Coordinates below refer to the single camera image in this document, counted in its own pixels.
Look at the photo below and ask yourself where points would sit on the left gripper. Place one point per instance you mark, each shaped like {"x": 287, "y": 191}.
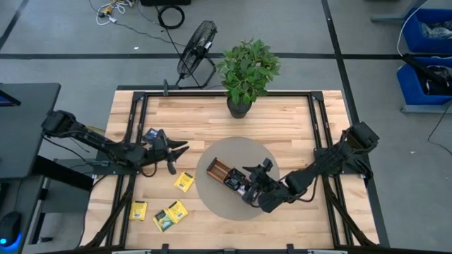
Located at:
{"x": 160, "y": 148}

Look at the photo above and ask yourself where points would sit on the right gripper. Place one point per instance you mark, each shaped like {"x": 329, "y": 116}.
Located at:
{"x": 263, "y": 185}

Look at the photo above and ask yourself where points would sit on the dark blue tea packet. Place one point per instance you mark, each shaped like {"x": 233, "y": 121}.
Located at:
{"x": 234, "y": 179}
{"x": 151, "y": 134}

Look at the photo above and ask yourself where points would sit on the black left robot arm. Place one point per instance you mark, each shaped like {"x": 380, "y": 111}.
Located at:
{"x": 92, "y": 139}

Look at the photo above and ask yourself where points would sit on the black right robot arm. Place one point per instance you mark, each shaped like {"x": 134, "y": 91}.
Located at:
{"x": 300, "y": 180}

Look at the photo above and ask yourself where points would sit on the wooden tea box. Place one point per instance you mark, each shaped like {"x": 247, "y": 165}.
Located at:
{"x": 217, "y": 169}

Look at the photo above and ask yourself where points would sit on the yellow green tea packet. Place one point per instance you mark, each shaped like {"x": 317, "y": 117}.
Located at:
{"x": 162, "y": 221}

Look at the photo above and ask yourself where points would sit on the grey round placemat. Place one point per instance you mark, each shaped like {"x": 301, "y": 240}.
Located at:
{"x": 219, "y": 208}

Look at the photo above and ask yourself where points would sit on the black floor fan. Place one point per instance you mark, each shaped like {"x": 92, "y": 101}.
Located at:
{"x": 196, "y": 49}

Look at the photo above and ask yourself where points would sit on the green potted plant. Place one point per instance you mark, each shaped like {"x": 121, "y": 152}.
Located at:
{"x": 247, "y": 70}

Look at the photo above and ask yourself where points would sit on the black floor box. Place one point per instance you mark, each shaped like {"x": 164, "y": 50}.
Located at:
{"x": 166, "y": 2}

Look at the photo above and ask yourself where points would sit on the black desk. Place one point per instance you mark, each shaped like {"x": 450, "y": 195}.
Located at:
{"x": 28, "y": 134}

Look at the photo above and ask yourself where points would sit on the laptop screen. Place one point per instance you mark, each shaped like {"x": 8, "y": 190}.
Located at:
{"x": 7, "y": 100}

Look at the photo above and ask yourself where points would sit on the black computer mouse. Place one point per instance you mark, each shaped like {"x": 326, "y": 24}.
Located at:
{"x": 10, "y": 225}

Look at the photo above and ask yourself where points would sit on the blue storage bin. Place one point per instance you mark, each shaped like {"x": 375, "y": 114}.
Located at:
{"x": 411, "y": 35}
{"x": 409, "y": 88}

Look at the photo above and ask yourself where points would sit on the black tube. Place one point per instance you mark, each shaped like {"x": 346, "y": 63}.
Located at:
{"x": 423, "y": 70}

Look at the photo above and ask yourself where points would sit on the grey desk leg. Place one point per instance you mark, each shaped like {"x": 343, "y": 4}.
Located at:
{"x": 388, "y": 17}

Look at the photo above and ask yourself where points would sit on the black table frame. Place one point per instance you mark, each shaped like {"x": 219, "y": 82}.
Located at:
{"x": 197, "y": 94}

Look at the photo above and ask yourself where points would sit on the silver metal bracket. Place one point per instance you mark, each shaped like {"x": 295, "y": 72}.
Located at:
{"x": 130, "y": 252}
{"x": 326, "y": 252}

